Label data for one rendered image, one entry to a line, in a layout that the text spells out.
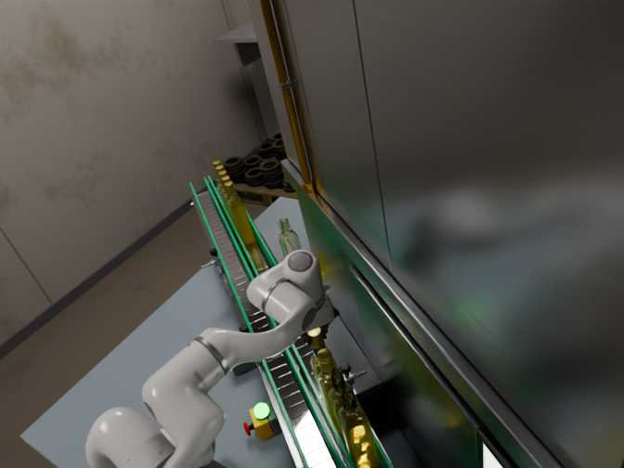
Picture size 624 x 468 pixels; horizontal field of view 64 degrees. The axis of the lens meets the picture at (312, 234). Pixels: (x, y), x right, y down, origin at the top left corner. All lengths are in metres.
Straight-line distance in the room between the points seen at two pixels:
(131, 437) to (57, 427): 1.06
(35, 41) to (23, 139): 0.60
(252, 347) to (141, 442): 0.23
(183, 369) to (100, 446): 0.19
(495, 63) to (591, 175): 0.14
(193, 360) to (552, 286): 0.57
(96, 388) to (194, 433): 1.18
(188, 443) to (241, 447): 0.75
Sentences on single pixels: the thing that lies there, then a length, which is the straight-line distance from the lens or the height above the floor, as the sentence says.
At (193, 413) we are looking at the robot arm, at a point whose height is 1.41.
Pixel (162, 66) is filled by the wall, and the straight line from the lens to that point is 4.16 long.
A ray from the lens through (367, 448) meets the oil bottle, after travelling 1.25.
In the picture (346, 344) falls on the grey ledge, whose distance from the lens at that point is 1.57.
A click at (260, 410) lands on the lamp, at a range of 1.52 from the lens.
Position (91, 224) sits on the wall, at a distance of 3.87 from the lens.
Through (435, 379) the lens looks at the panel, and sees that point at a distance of 0.91.
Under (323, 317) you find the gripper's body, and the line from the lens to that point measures 1.12.
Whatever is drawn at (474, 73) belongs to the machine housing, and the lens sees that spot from 0.54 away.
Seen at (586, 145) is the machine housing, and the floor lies 1.83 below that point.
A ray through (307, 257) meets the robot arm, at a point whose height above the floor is 1.45.
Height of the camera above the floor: 2.04
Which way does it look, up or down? 35 degrees down
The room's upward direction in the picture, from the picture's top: 14 degrees counter-clockwise
